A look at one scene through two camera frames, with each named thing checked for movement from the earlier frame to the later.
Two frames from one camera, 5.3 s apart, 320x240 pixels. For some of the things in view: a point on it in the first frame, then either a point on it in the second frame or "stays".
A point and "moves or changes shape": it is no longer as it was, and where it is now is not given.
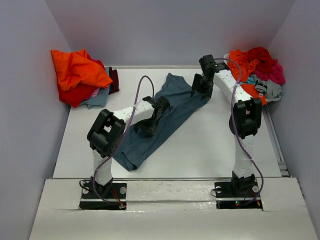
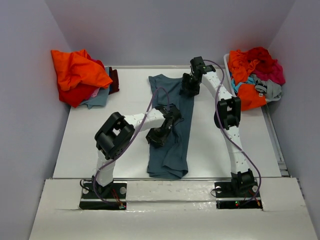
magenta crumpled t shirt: (276, 74) stays
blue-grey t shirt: (133, 146) moves or changes shape
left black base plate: (112, 196) stays
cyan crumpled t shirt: (250, 80) stays
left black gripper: (150, 130) → (159, 141)
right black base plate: (230, 195) stays
